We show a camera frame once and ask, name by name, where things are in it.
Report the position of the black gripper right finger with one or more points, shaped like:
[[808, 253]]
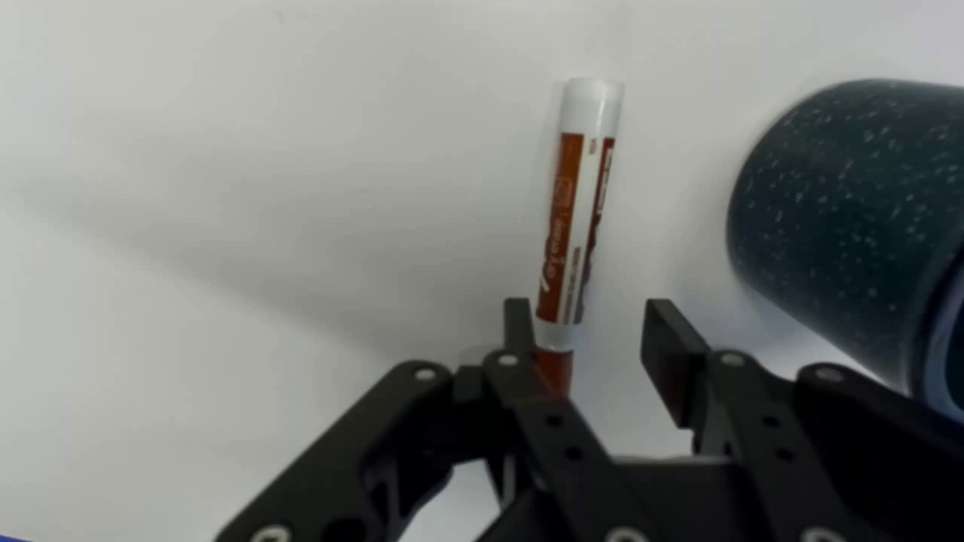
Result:
[[831, 452]]

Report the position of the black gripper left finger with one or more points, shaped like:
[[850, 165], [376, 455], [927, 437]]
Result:
[[400, 452]]

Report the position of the red white marker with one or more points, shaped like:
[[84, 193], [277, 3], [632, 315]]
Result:
[[575, 199]]

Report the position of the dark green speckled mug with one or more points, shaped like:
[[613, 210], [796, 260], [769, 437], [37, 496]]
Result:
[[852, 222]]

